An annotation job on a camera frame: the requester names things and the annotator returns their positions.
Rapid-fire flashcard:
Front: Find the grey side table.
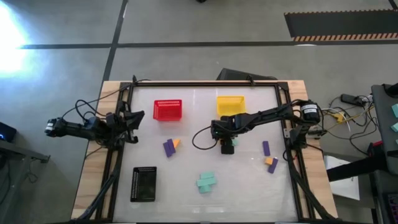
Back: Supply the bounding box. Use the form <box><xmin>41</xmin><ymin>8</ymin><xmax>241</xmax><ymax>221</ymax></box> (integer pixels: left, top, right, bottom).
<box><xmin>371</xmin><ymin>83</ymin><xmax>398</xmax><ymax>175</ymax></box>

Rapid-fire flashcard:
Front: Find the black aluminium table frame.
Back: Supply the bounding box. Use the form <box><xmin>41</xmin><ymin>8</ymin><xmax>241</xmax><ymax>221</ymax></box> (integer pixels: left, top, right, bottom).
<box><xmin>74</xmin><ymin>81</ymin><xmax>338</xmax><ymax>223</ymax></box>

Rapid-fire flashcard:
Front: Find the yellow plastic basket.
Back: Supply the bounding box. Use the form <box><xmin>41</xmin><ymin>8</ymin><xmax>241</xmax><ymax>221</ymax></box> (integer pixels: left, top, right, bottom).
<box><xmin>216</xmin><ymin>95</ymin><xmax>247</xmax><ymax>118</ymax></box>

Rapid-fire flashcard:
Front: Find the yellow cable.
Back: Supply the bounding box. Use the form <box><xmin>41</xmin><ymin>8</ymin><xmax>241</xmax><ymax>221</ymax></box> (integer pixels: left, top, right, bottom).
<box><xmin>323</xmin><ymin>105</ymin><xmax>376</xmax><ymax>131</ymax></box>

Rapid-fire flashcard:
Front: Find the grey metal stand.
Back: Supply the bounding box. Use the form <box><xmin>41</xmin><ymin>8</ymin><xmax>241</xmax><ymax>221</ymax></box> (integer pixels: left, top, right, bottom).
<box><xmin>0</xmin><ymin>139</ymin><xmax>51</xmax><ymax>164</ymax></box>

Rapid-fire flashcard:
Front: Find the white paper sheet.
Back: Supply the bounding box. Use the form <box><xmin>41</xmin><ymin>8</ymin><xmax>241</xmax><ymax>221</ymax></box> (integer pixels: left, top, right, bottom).
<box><xmin>323</xmin><ymin>154</ymin><xmax>361</xmax><ymax>202</ymax></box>

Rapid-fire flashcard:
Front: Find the black hazard-striped floor mat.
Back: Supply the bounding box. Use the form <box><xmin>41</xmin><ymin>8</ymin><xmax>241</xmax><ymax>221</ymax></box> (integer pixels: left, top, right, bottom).
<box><xmin>284</xmin><ymin>9</ymin><xmax>398</xmax><ymax>42</ymax></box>

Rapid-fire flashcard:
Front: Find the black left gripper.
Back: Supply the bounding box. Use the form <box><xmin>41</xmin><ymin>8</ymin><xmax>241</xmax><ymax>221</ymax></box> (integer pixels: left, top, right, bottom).
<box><xmin>119</xmin><ymin>101</ymin><xmax>146</xmax><ymax>144</ymax></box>

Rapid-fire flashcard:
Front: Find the white glossy table board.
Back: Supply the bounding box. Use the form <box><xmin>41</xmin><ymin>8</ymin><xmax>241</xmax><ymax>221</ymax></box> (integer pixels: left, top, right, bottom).
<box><xmin>113</xmin><ymin>85</ymin><xmax>299</xmax><ymax>223</ymax></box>

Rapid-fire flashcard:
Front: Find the black camera cable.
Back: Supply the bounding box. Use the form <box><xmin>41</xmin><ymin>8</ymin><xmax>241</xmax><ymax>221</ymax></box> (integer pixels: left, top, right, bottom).
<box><xmin>192</xmin><ymin>125</ymin><xmax>219</xmax><ymax>151</ymax></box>
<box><xmin>61</xmin><ymin>74</ymin><xmax>152</xmax><ymax>124</ymax></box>

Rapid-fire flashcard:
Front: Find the black box blue light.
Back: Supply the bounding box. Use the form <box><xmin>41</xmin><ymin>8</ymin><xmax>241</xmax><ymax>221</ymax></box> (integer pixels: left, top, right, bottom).
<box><xmin>0</xmin><ymin>121</ymin><xmax>17</xmax><ymax>143</ymax></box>

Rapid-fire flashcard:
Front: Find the black plastic basket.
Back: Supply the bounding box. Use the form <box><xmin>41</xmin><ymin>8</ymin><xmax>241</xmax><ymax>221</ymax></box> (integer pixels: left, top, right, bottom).
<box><xmin>130</xmin><ymin>166</ymin><xmax>157</xmax><ymax>203</ymax></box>

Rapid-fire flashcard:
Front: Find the black monitor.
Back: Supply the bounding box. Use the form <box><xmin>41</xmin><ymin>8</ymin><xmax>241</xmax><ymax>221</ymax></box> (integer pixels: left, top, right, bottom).
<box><xmin>216</xmin><ymin>67</ymin><xmax>278</xmax><ymax>82</ymax></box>

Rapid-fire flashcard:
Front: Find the long teal block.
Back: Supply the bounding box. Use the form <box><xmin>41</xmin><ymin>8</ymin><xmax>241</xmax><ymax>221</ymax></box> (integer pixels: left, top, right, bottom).
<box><xmin>196</xmin><ymin>177</ymin><xmax>218</xmax><ymax>187</ymax></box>

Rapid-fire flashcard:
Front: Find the black side table leg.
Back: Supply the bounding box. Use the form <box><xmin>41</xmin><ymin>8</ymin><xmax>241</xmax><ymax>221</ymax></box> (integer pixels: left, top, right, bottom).
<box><xmin>326</xmin><ymin>154</ymin><xmax>389</xmax><ymax>183</ymax></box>

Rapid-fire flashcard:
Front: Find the red plastic basket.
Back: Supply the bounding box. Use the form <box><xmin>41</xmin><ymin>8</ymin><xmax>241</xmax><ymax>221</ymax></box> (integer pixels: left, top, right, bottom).
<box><xmin>152</xmin><ymin>99</ymin><xmax>183</xmax><ymax>122</ymax></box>

